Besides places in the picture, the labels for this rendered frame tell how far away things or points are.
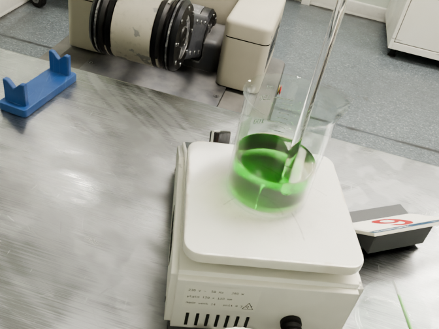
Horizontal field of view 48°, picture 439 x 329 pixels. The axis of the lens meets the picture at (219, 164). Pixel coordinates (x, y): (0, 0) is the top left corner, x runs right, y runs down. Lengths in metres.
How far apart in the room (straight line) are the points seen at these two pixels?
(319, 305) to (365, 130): 1.84
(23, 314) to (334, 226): 0.23
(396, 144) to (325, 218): 1.81
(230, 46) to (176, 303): 1.08
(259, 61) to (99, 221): 0.99
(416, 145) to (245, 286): 1.91
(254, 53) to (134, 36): 0.37
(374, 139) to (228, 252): 1.84
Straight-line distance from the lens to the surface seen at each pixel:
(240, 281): 0.33
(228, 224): 0.33
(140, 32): 1.14
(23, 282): 0.41
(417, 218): 0.50
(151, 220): 0.45
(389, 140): 2.16
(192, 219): 0.33
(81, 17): 1.49
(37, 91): 0.59
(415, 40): 2.89
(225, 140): 0.45
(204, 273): 0.32
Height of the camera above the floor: 1.07
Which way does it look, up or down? 38 degrees down
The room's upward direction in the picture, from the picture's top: 12 degrees clockwise
